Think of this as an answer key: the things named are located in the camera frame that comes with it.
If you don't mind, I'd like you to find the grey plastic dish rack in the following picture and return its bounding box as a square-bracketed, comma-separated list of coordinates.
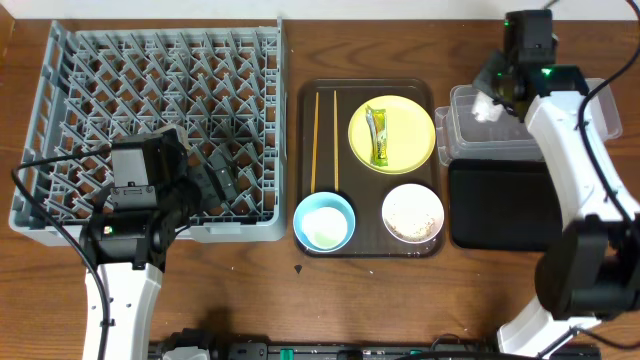
[20, 22, 288, 243]

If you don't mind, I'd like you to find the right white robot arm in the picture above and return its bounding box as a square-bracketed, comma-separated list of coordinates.
[472, 51, 639, 359]

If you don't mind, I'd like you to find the white cup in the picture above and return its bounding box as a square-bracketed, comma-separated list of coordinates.
[302, 207, 348, 250]

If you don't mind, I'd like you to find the light blue bowl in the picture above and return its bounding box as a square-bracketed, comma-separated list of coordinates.
[293, 192, 356, 253]

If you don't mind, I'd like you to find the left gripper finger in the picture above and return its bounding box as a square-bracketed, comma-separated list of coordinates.
[192, 164, 220, 210]
[208, 152, 239, 201]

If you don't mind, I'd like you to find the white bowl with crumbs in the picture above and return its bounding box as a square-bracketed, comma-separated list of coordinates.
[381, 183, 445, 244]

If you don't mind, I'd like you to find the black waste tray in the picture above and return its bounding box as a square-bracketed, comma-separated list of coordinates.
[448, 159, 563, 252]

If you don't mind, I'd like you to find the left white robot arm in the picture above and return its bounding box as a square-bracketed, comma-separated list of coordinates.
[81, 148, 234, 359]

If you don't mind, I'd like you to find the white tissue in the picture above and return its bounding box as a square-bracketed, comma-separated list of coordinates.
[471, 92, 504, 123]

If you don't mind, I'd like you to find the dark brown serving tray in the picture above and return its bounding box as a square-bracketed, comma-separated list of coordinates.
[295, 79, 444, 258]

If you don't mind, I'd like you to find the black equipment rail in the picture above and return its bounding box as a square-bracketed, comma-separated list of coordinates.
[147, 328, 604, 360]

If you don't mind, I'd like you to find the clear plastic waste bin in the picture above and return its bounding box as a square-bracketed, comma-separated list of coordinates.
[434, 78, 624, 168]

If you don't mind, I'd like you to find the wooden chopstick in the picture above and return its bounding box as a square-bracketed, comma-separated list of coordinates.
[310, 92, 320, 194]
[333, 90, 339, 192]

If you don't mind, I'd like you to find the yellow round plate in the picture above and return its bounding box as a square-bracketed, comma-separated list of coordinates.
[348, 95, 436, 175]

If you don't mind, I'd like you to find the green yellow snack wrapper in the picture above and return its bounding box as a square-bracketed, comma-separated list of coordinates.
[365, 105, 388, 167]

